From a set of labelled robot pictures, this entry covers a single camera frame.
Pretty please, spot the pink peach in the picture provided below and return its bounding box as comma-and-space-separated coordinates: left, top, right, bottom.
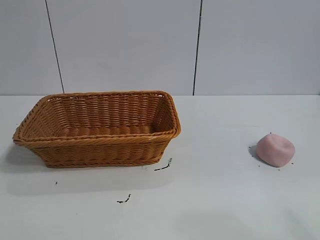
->
255, 133, 297, 168

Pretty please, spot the brown woven wicker basket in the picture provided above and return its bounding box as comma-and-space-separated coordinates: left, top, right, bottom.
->
12, 90, 182, 169

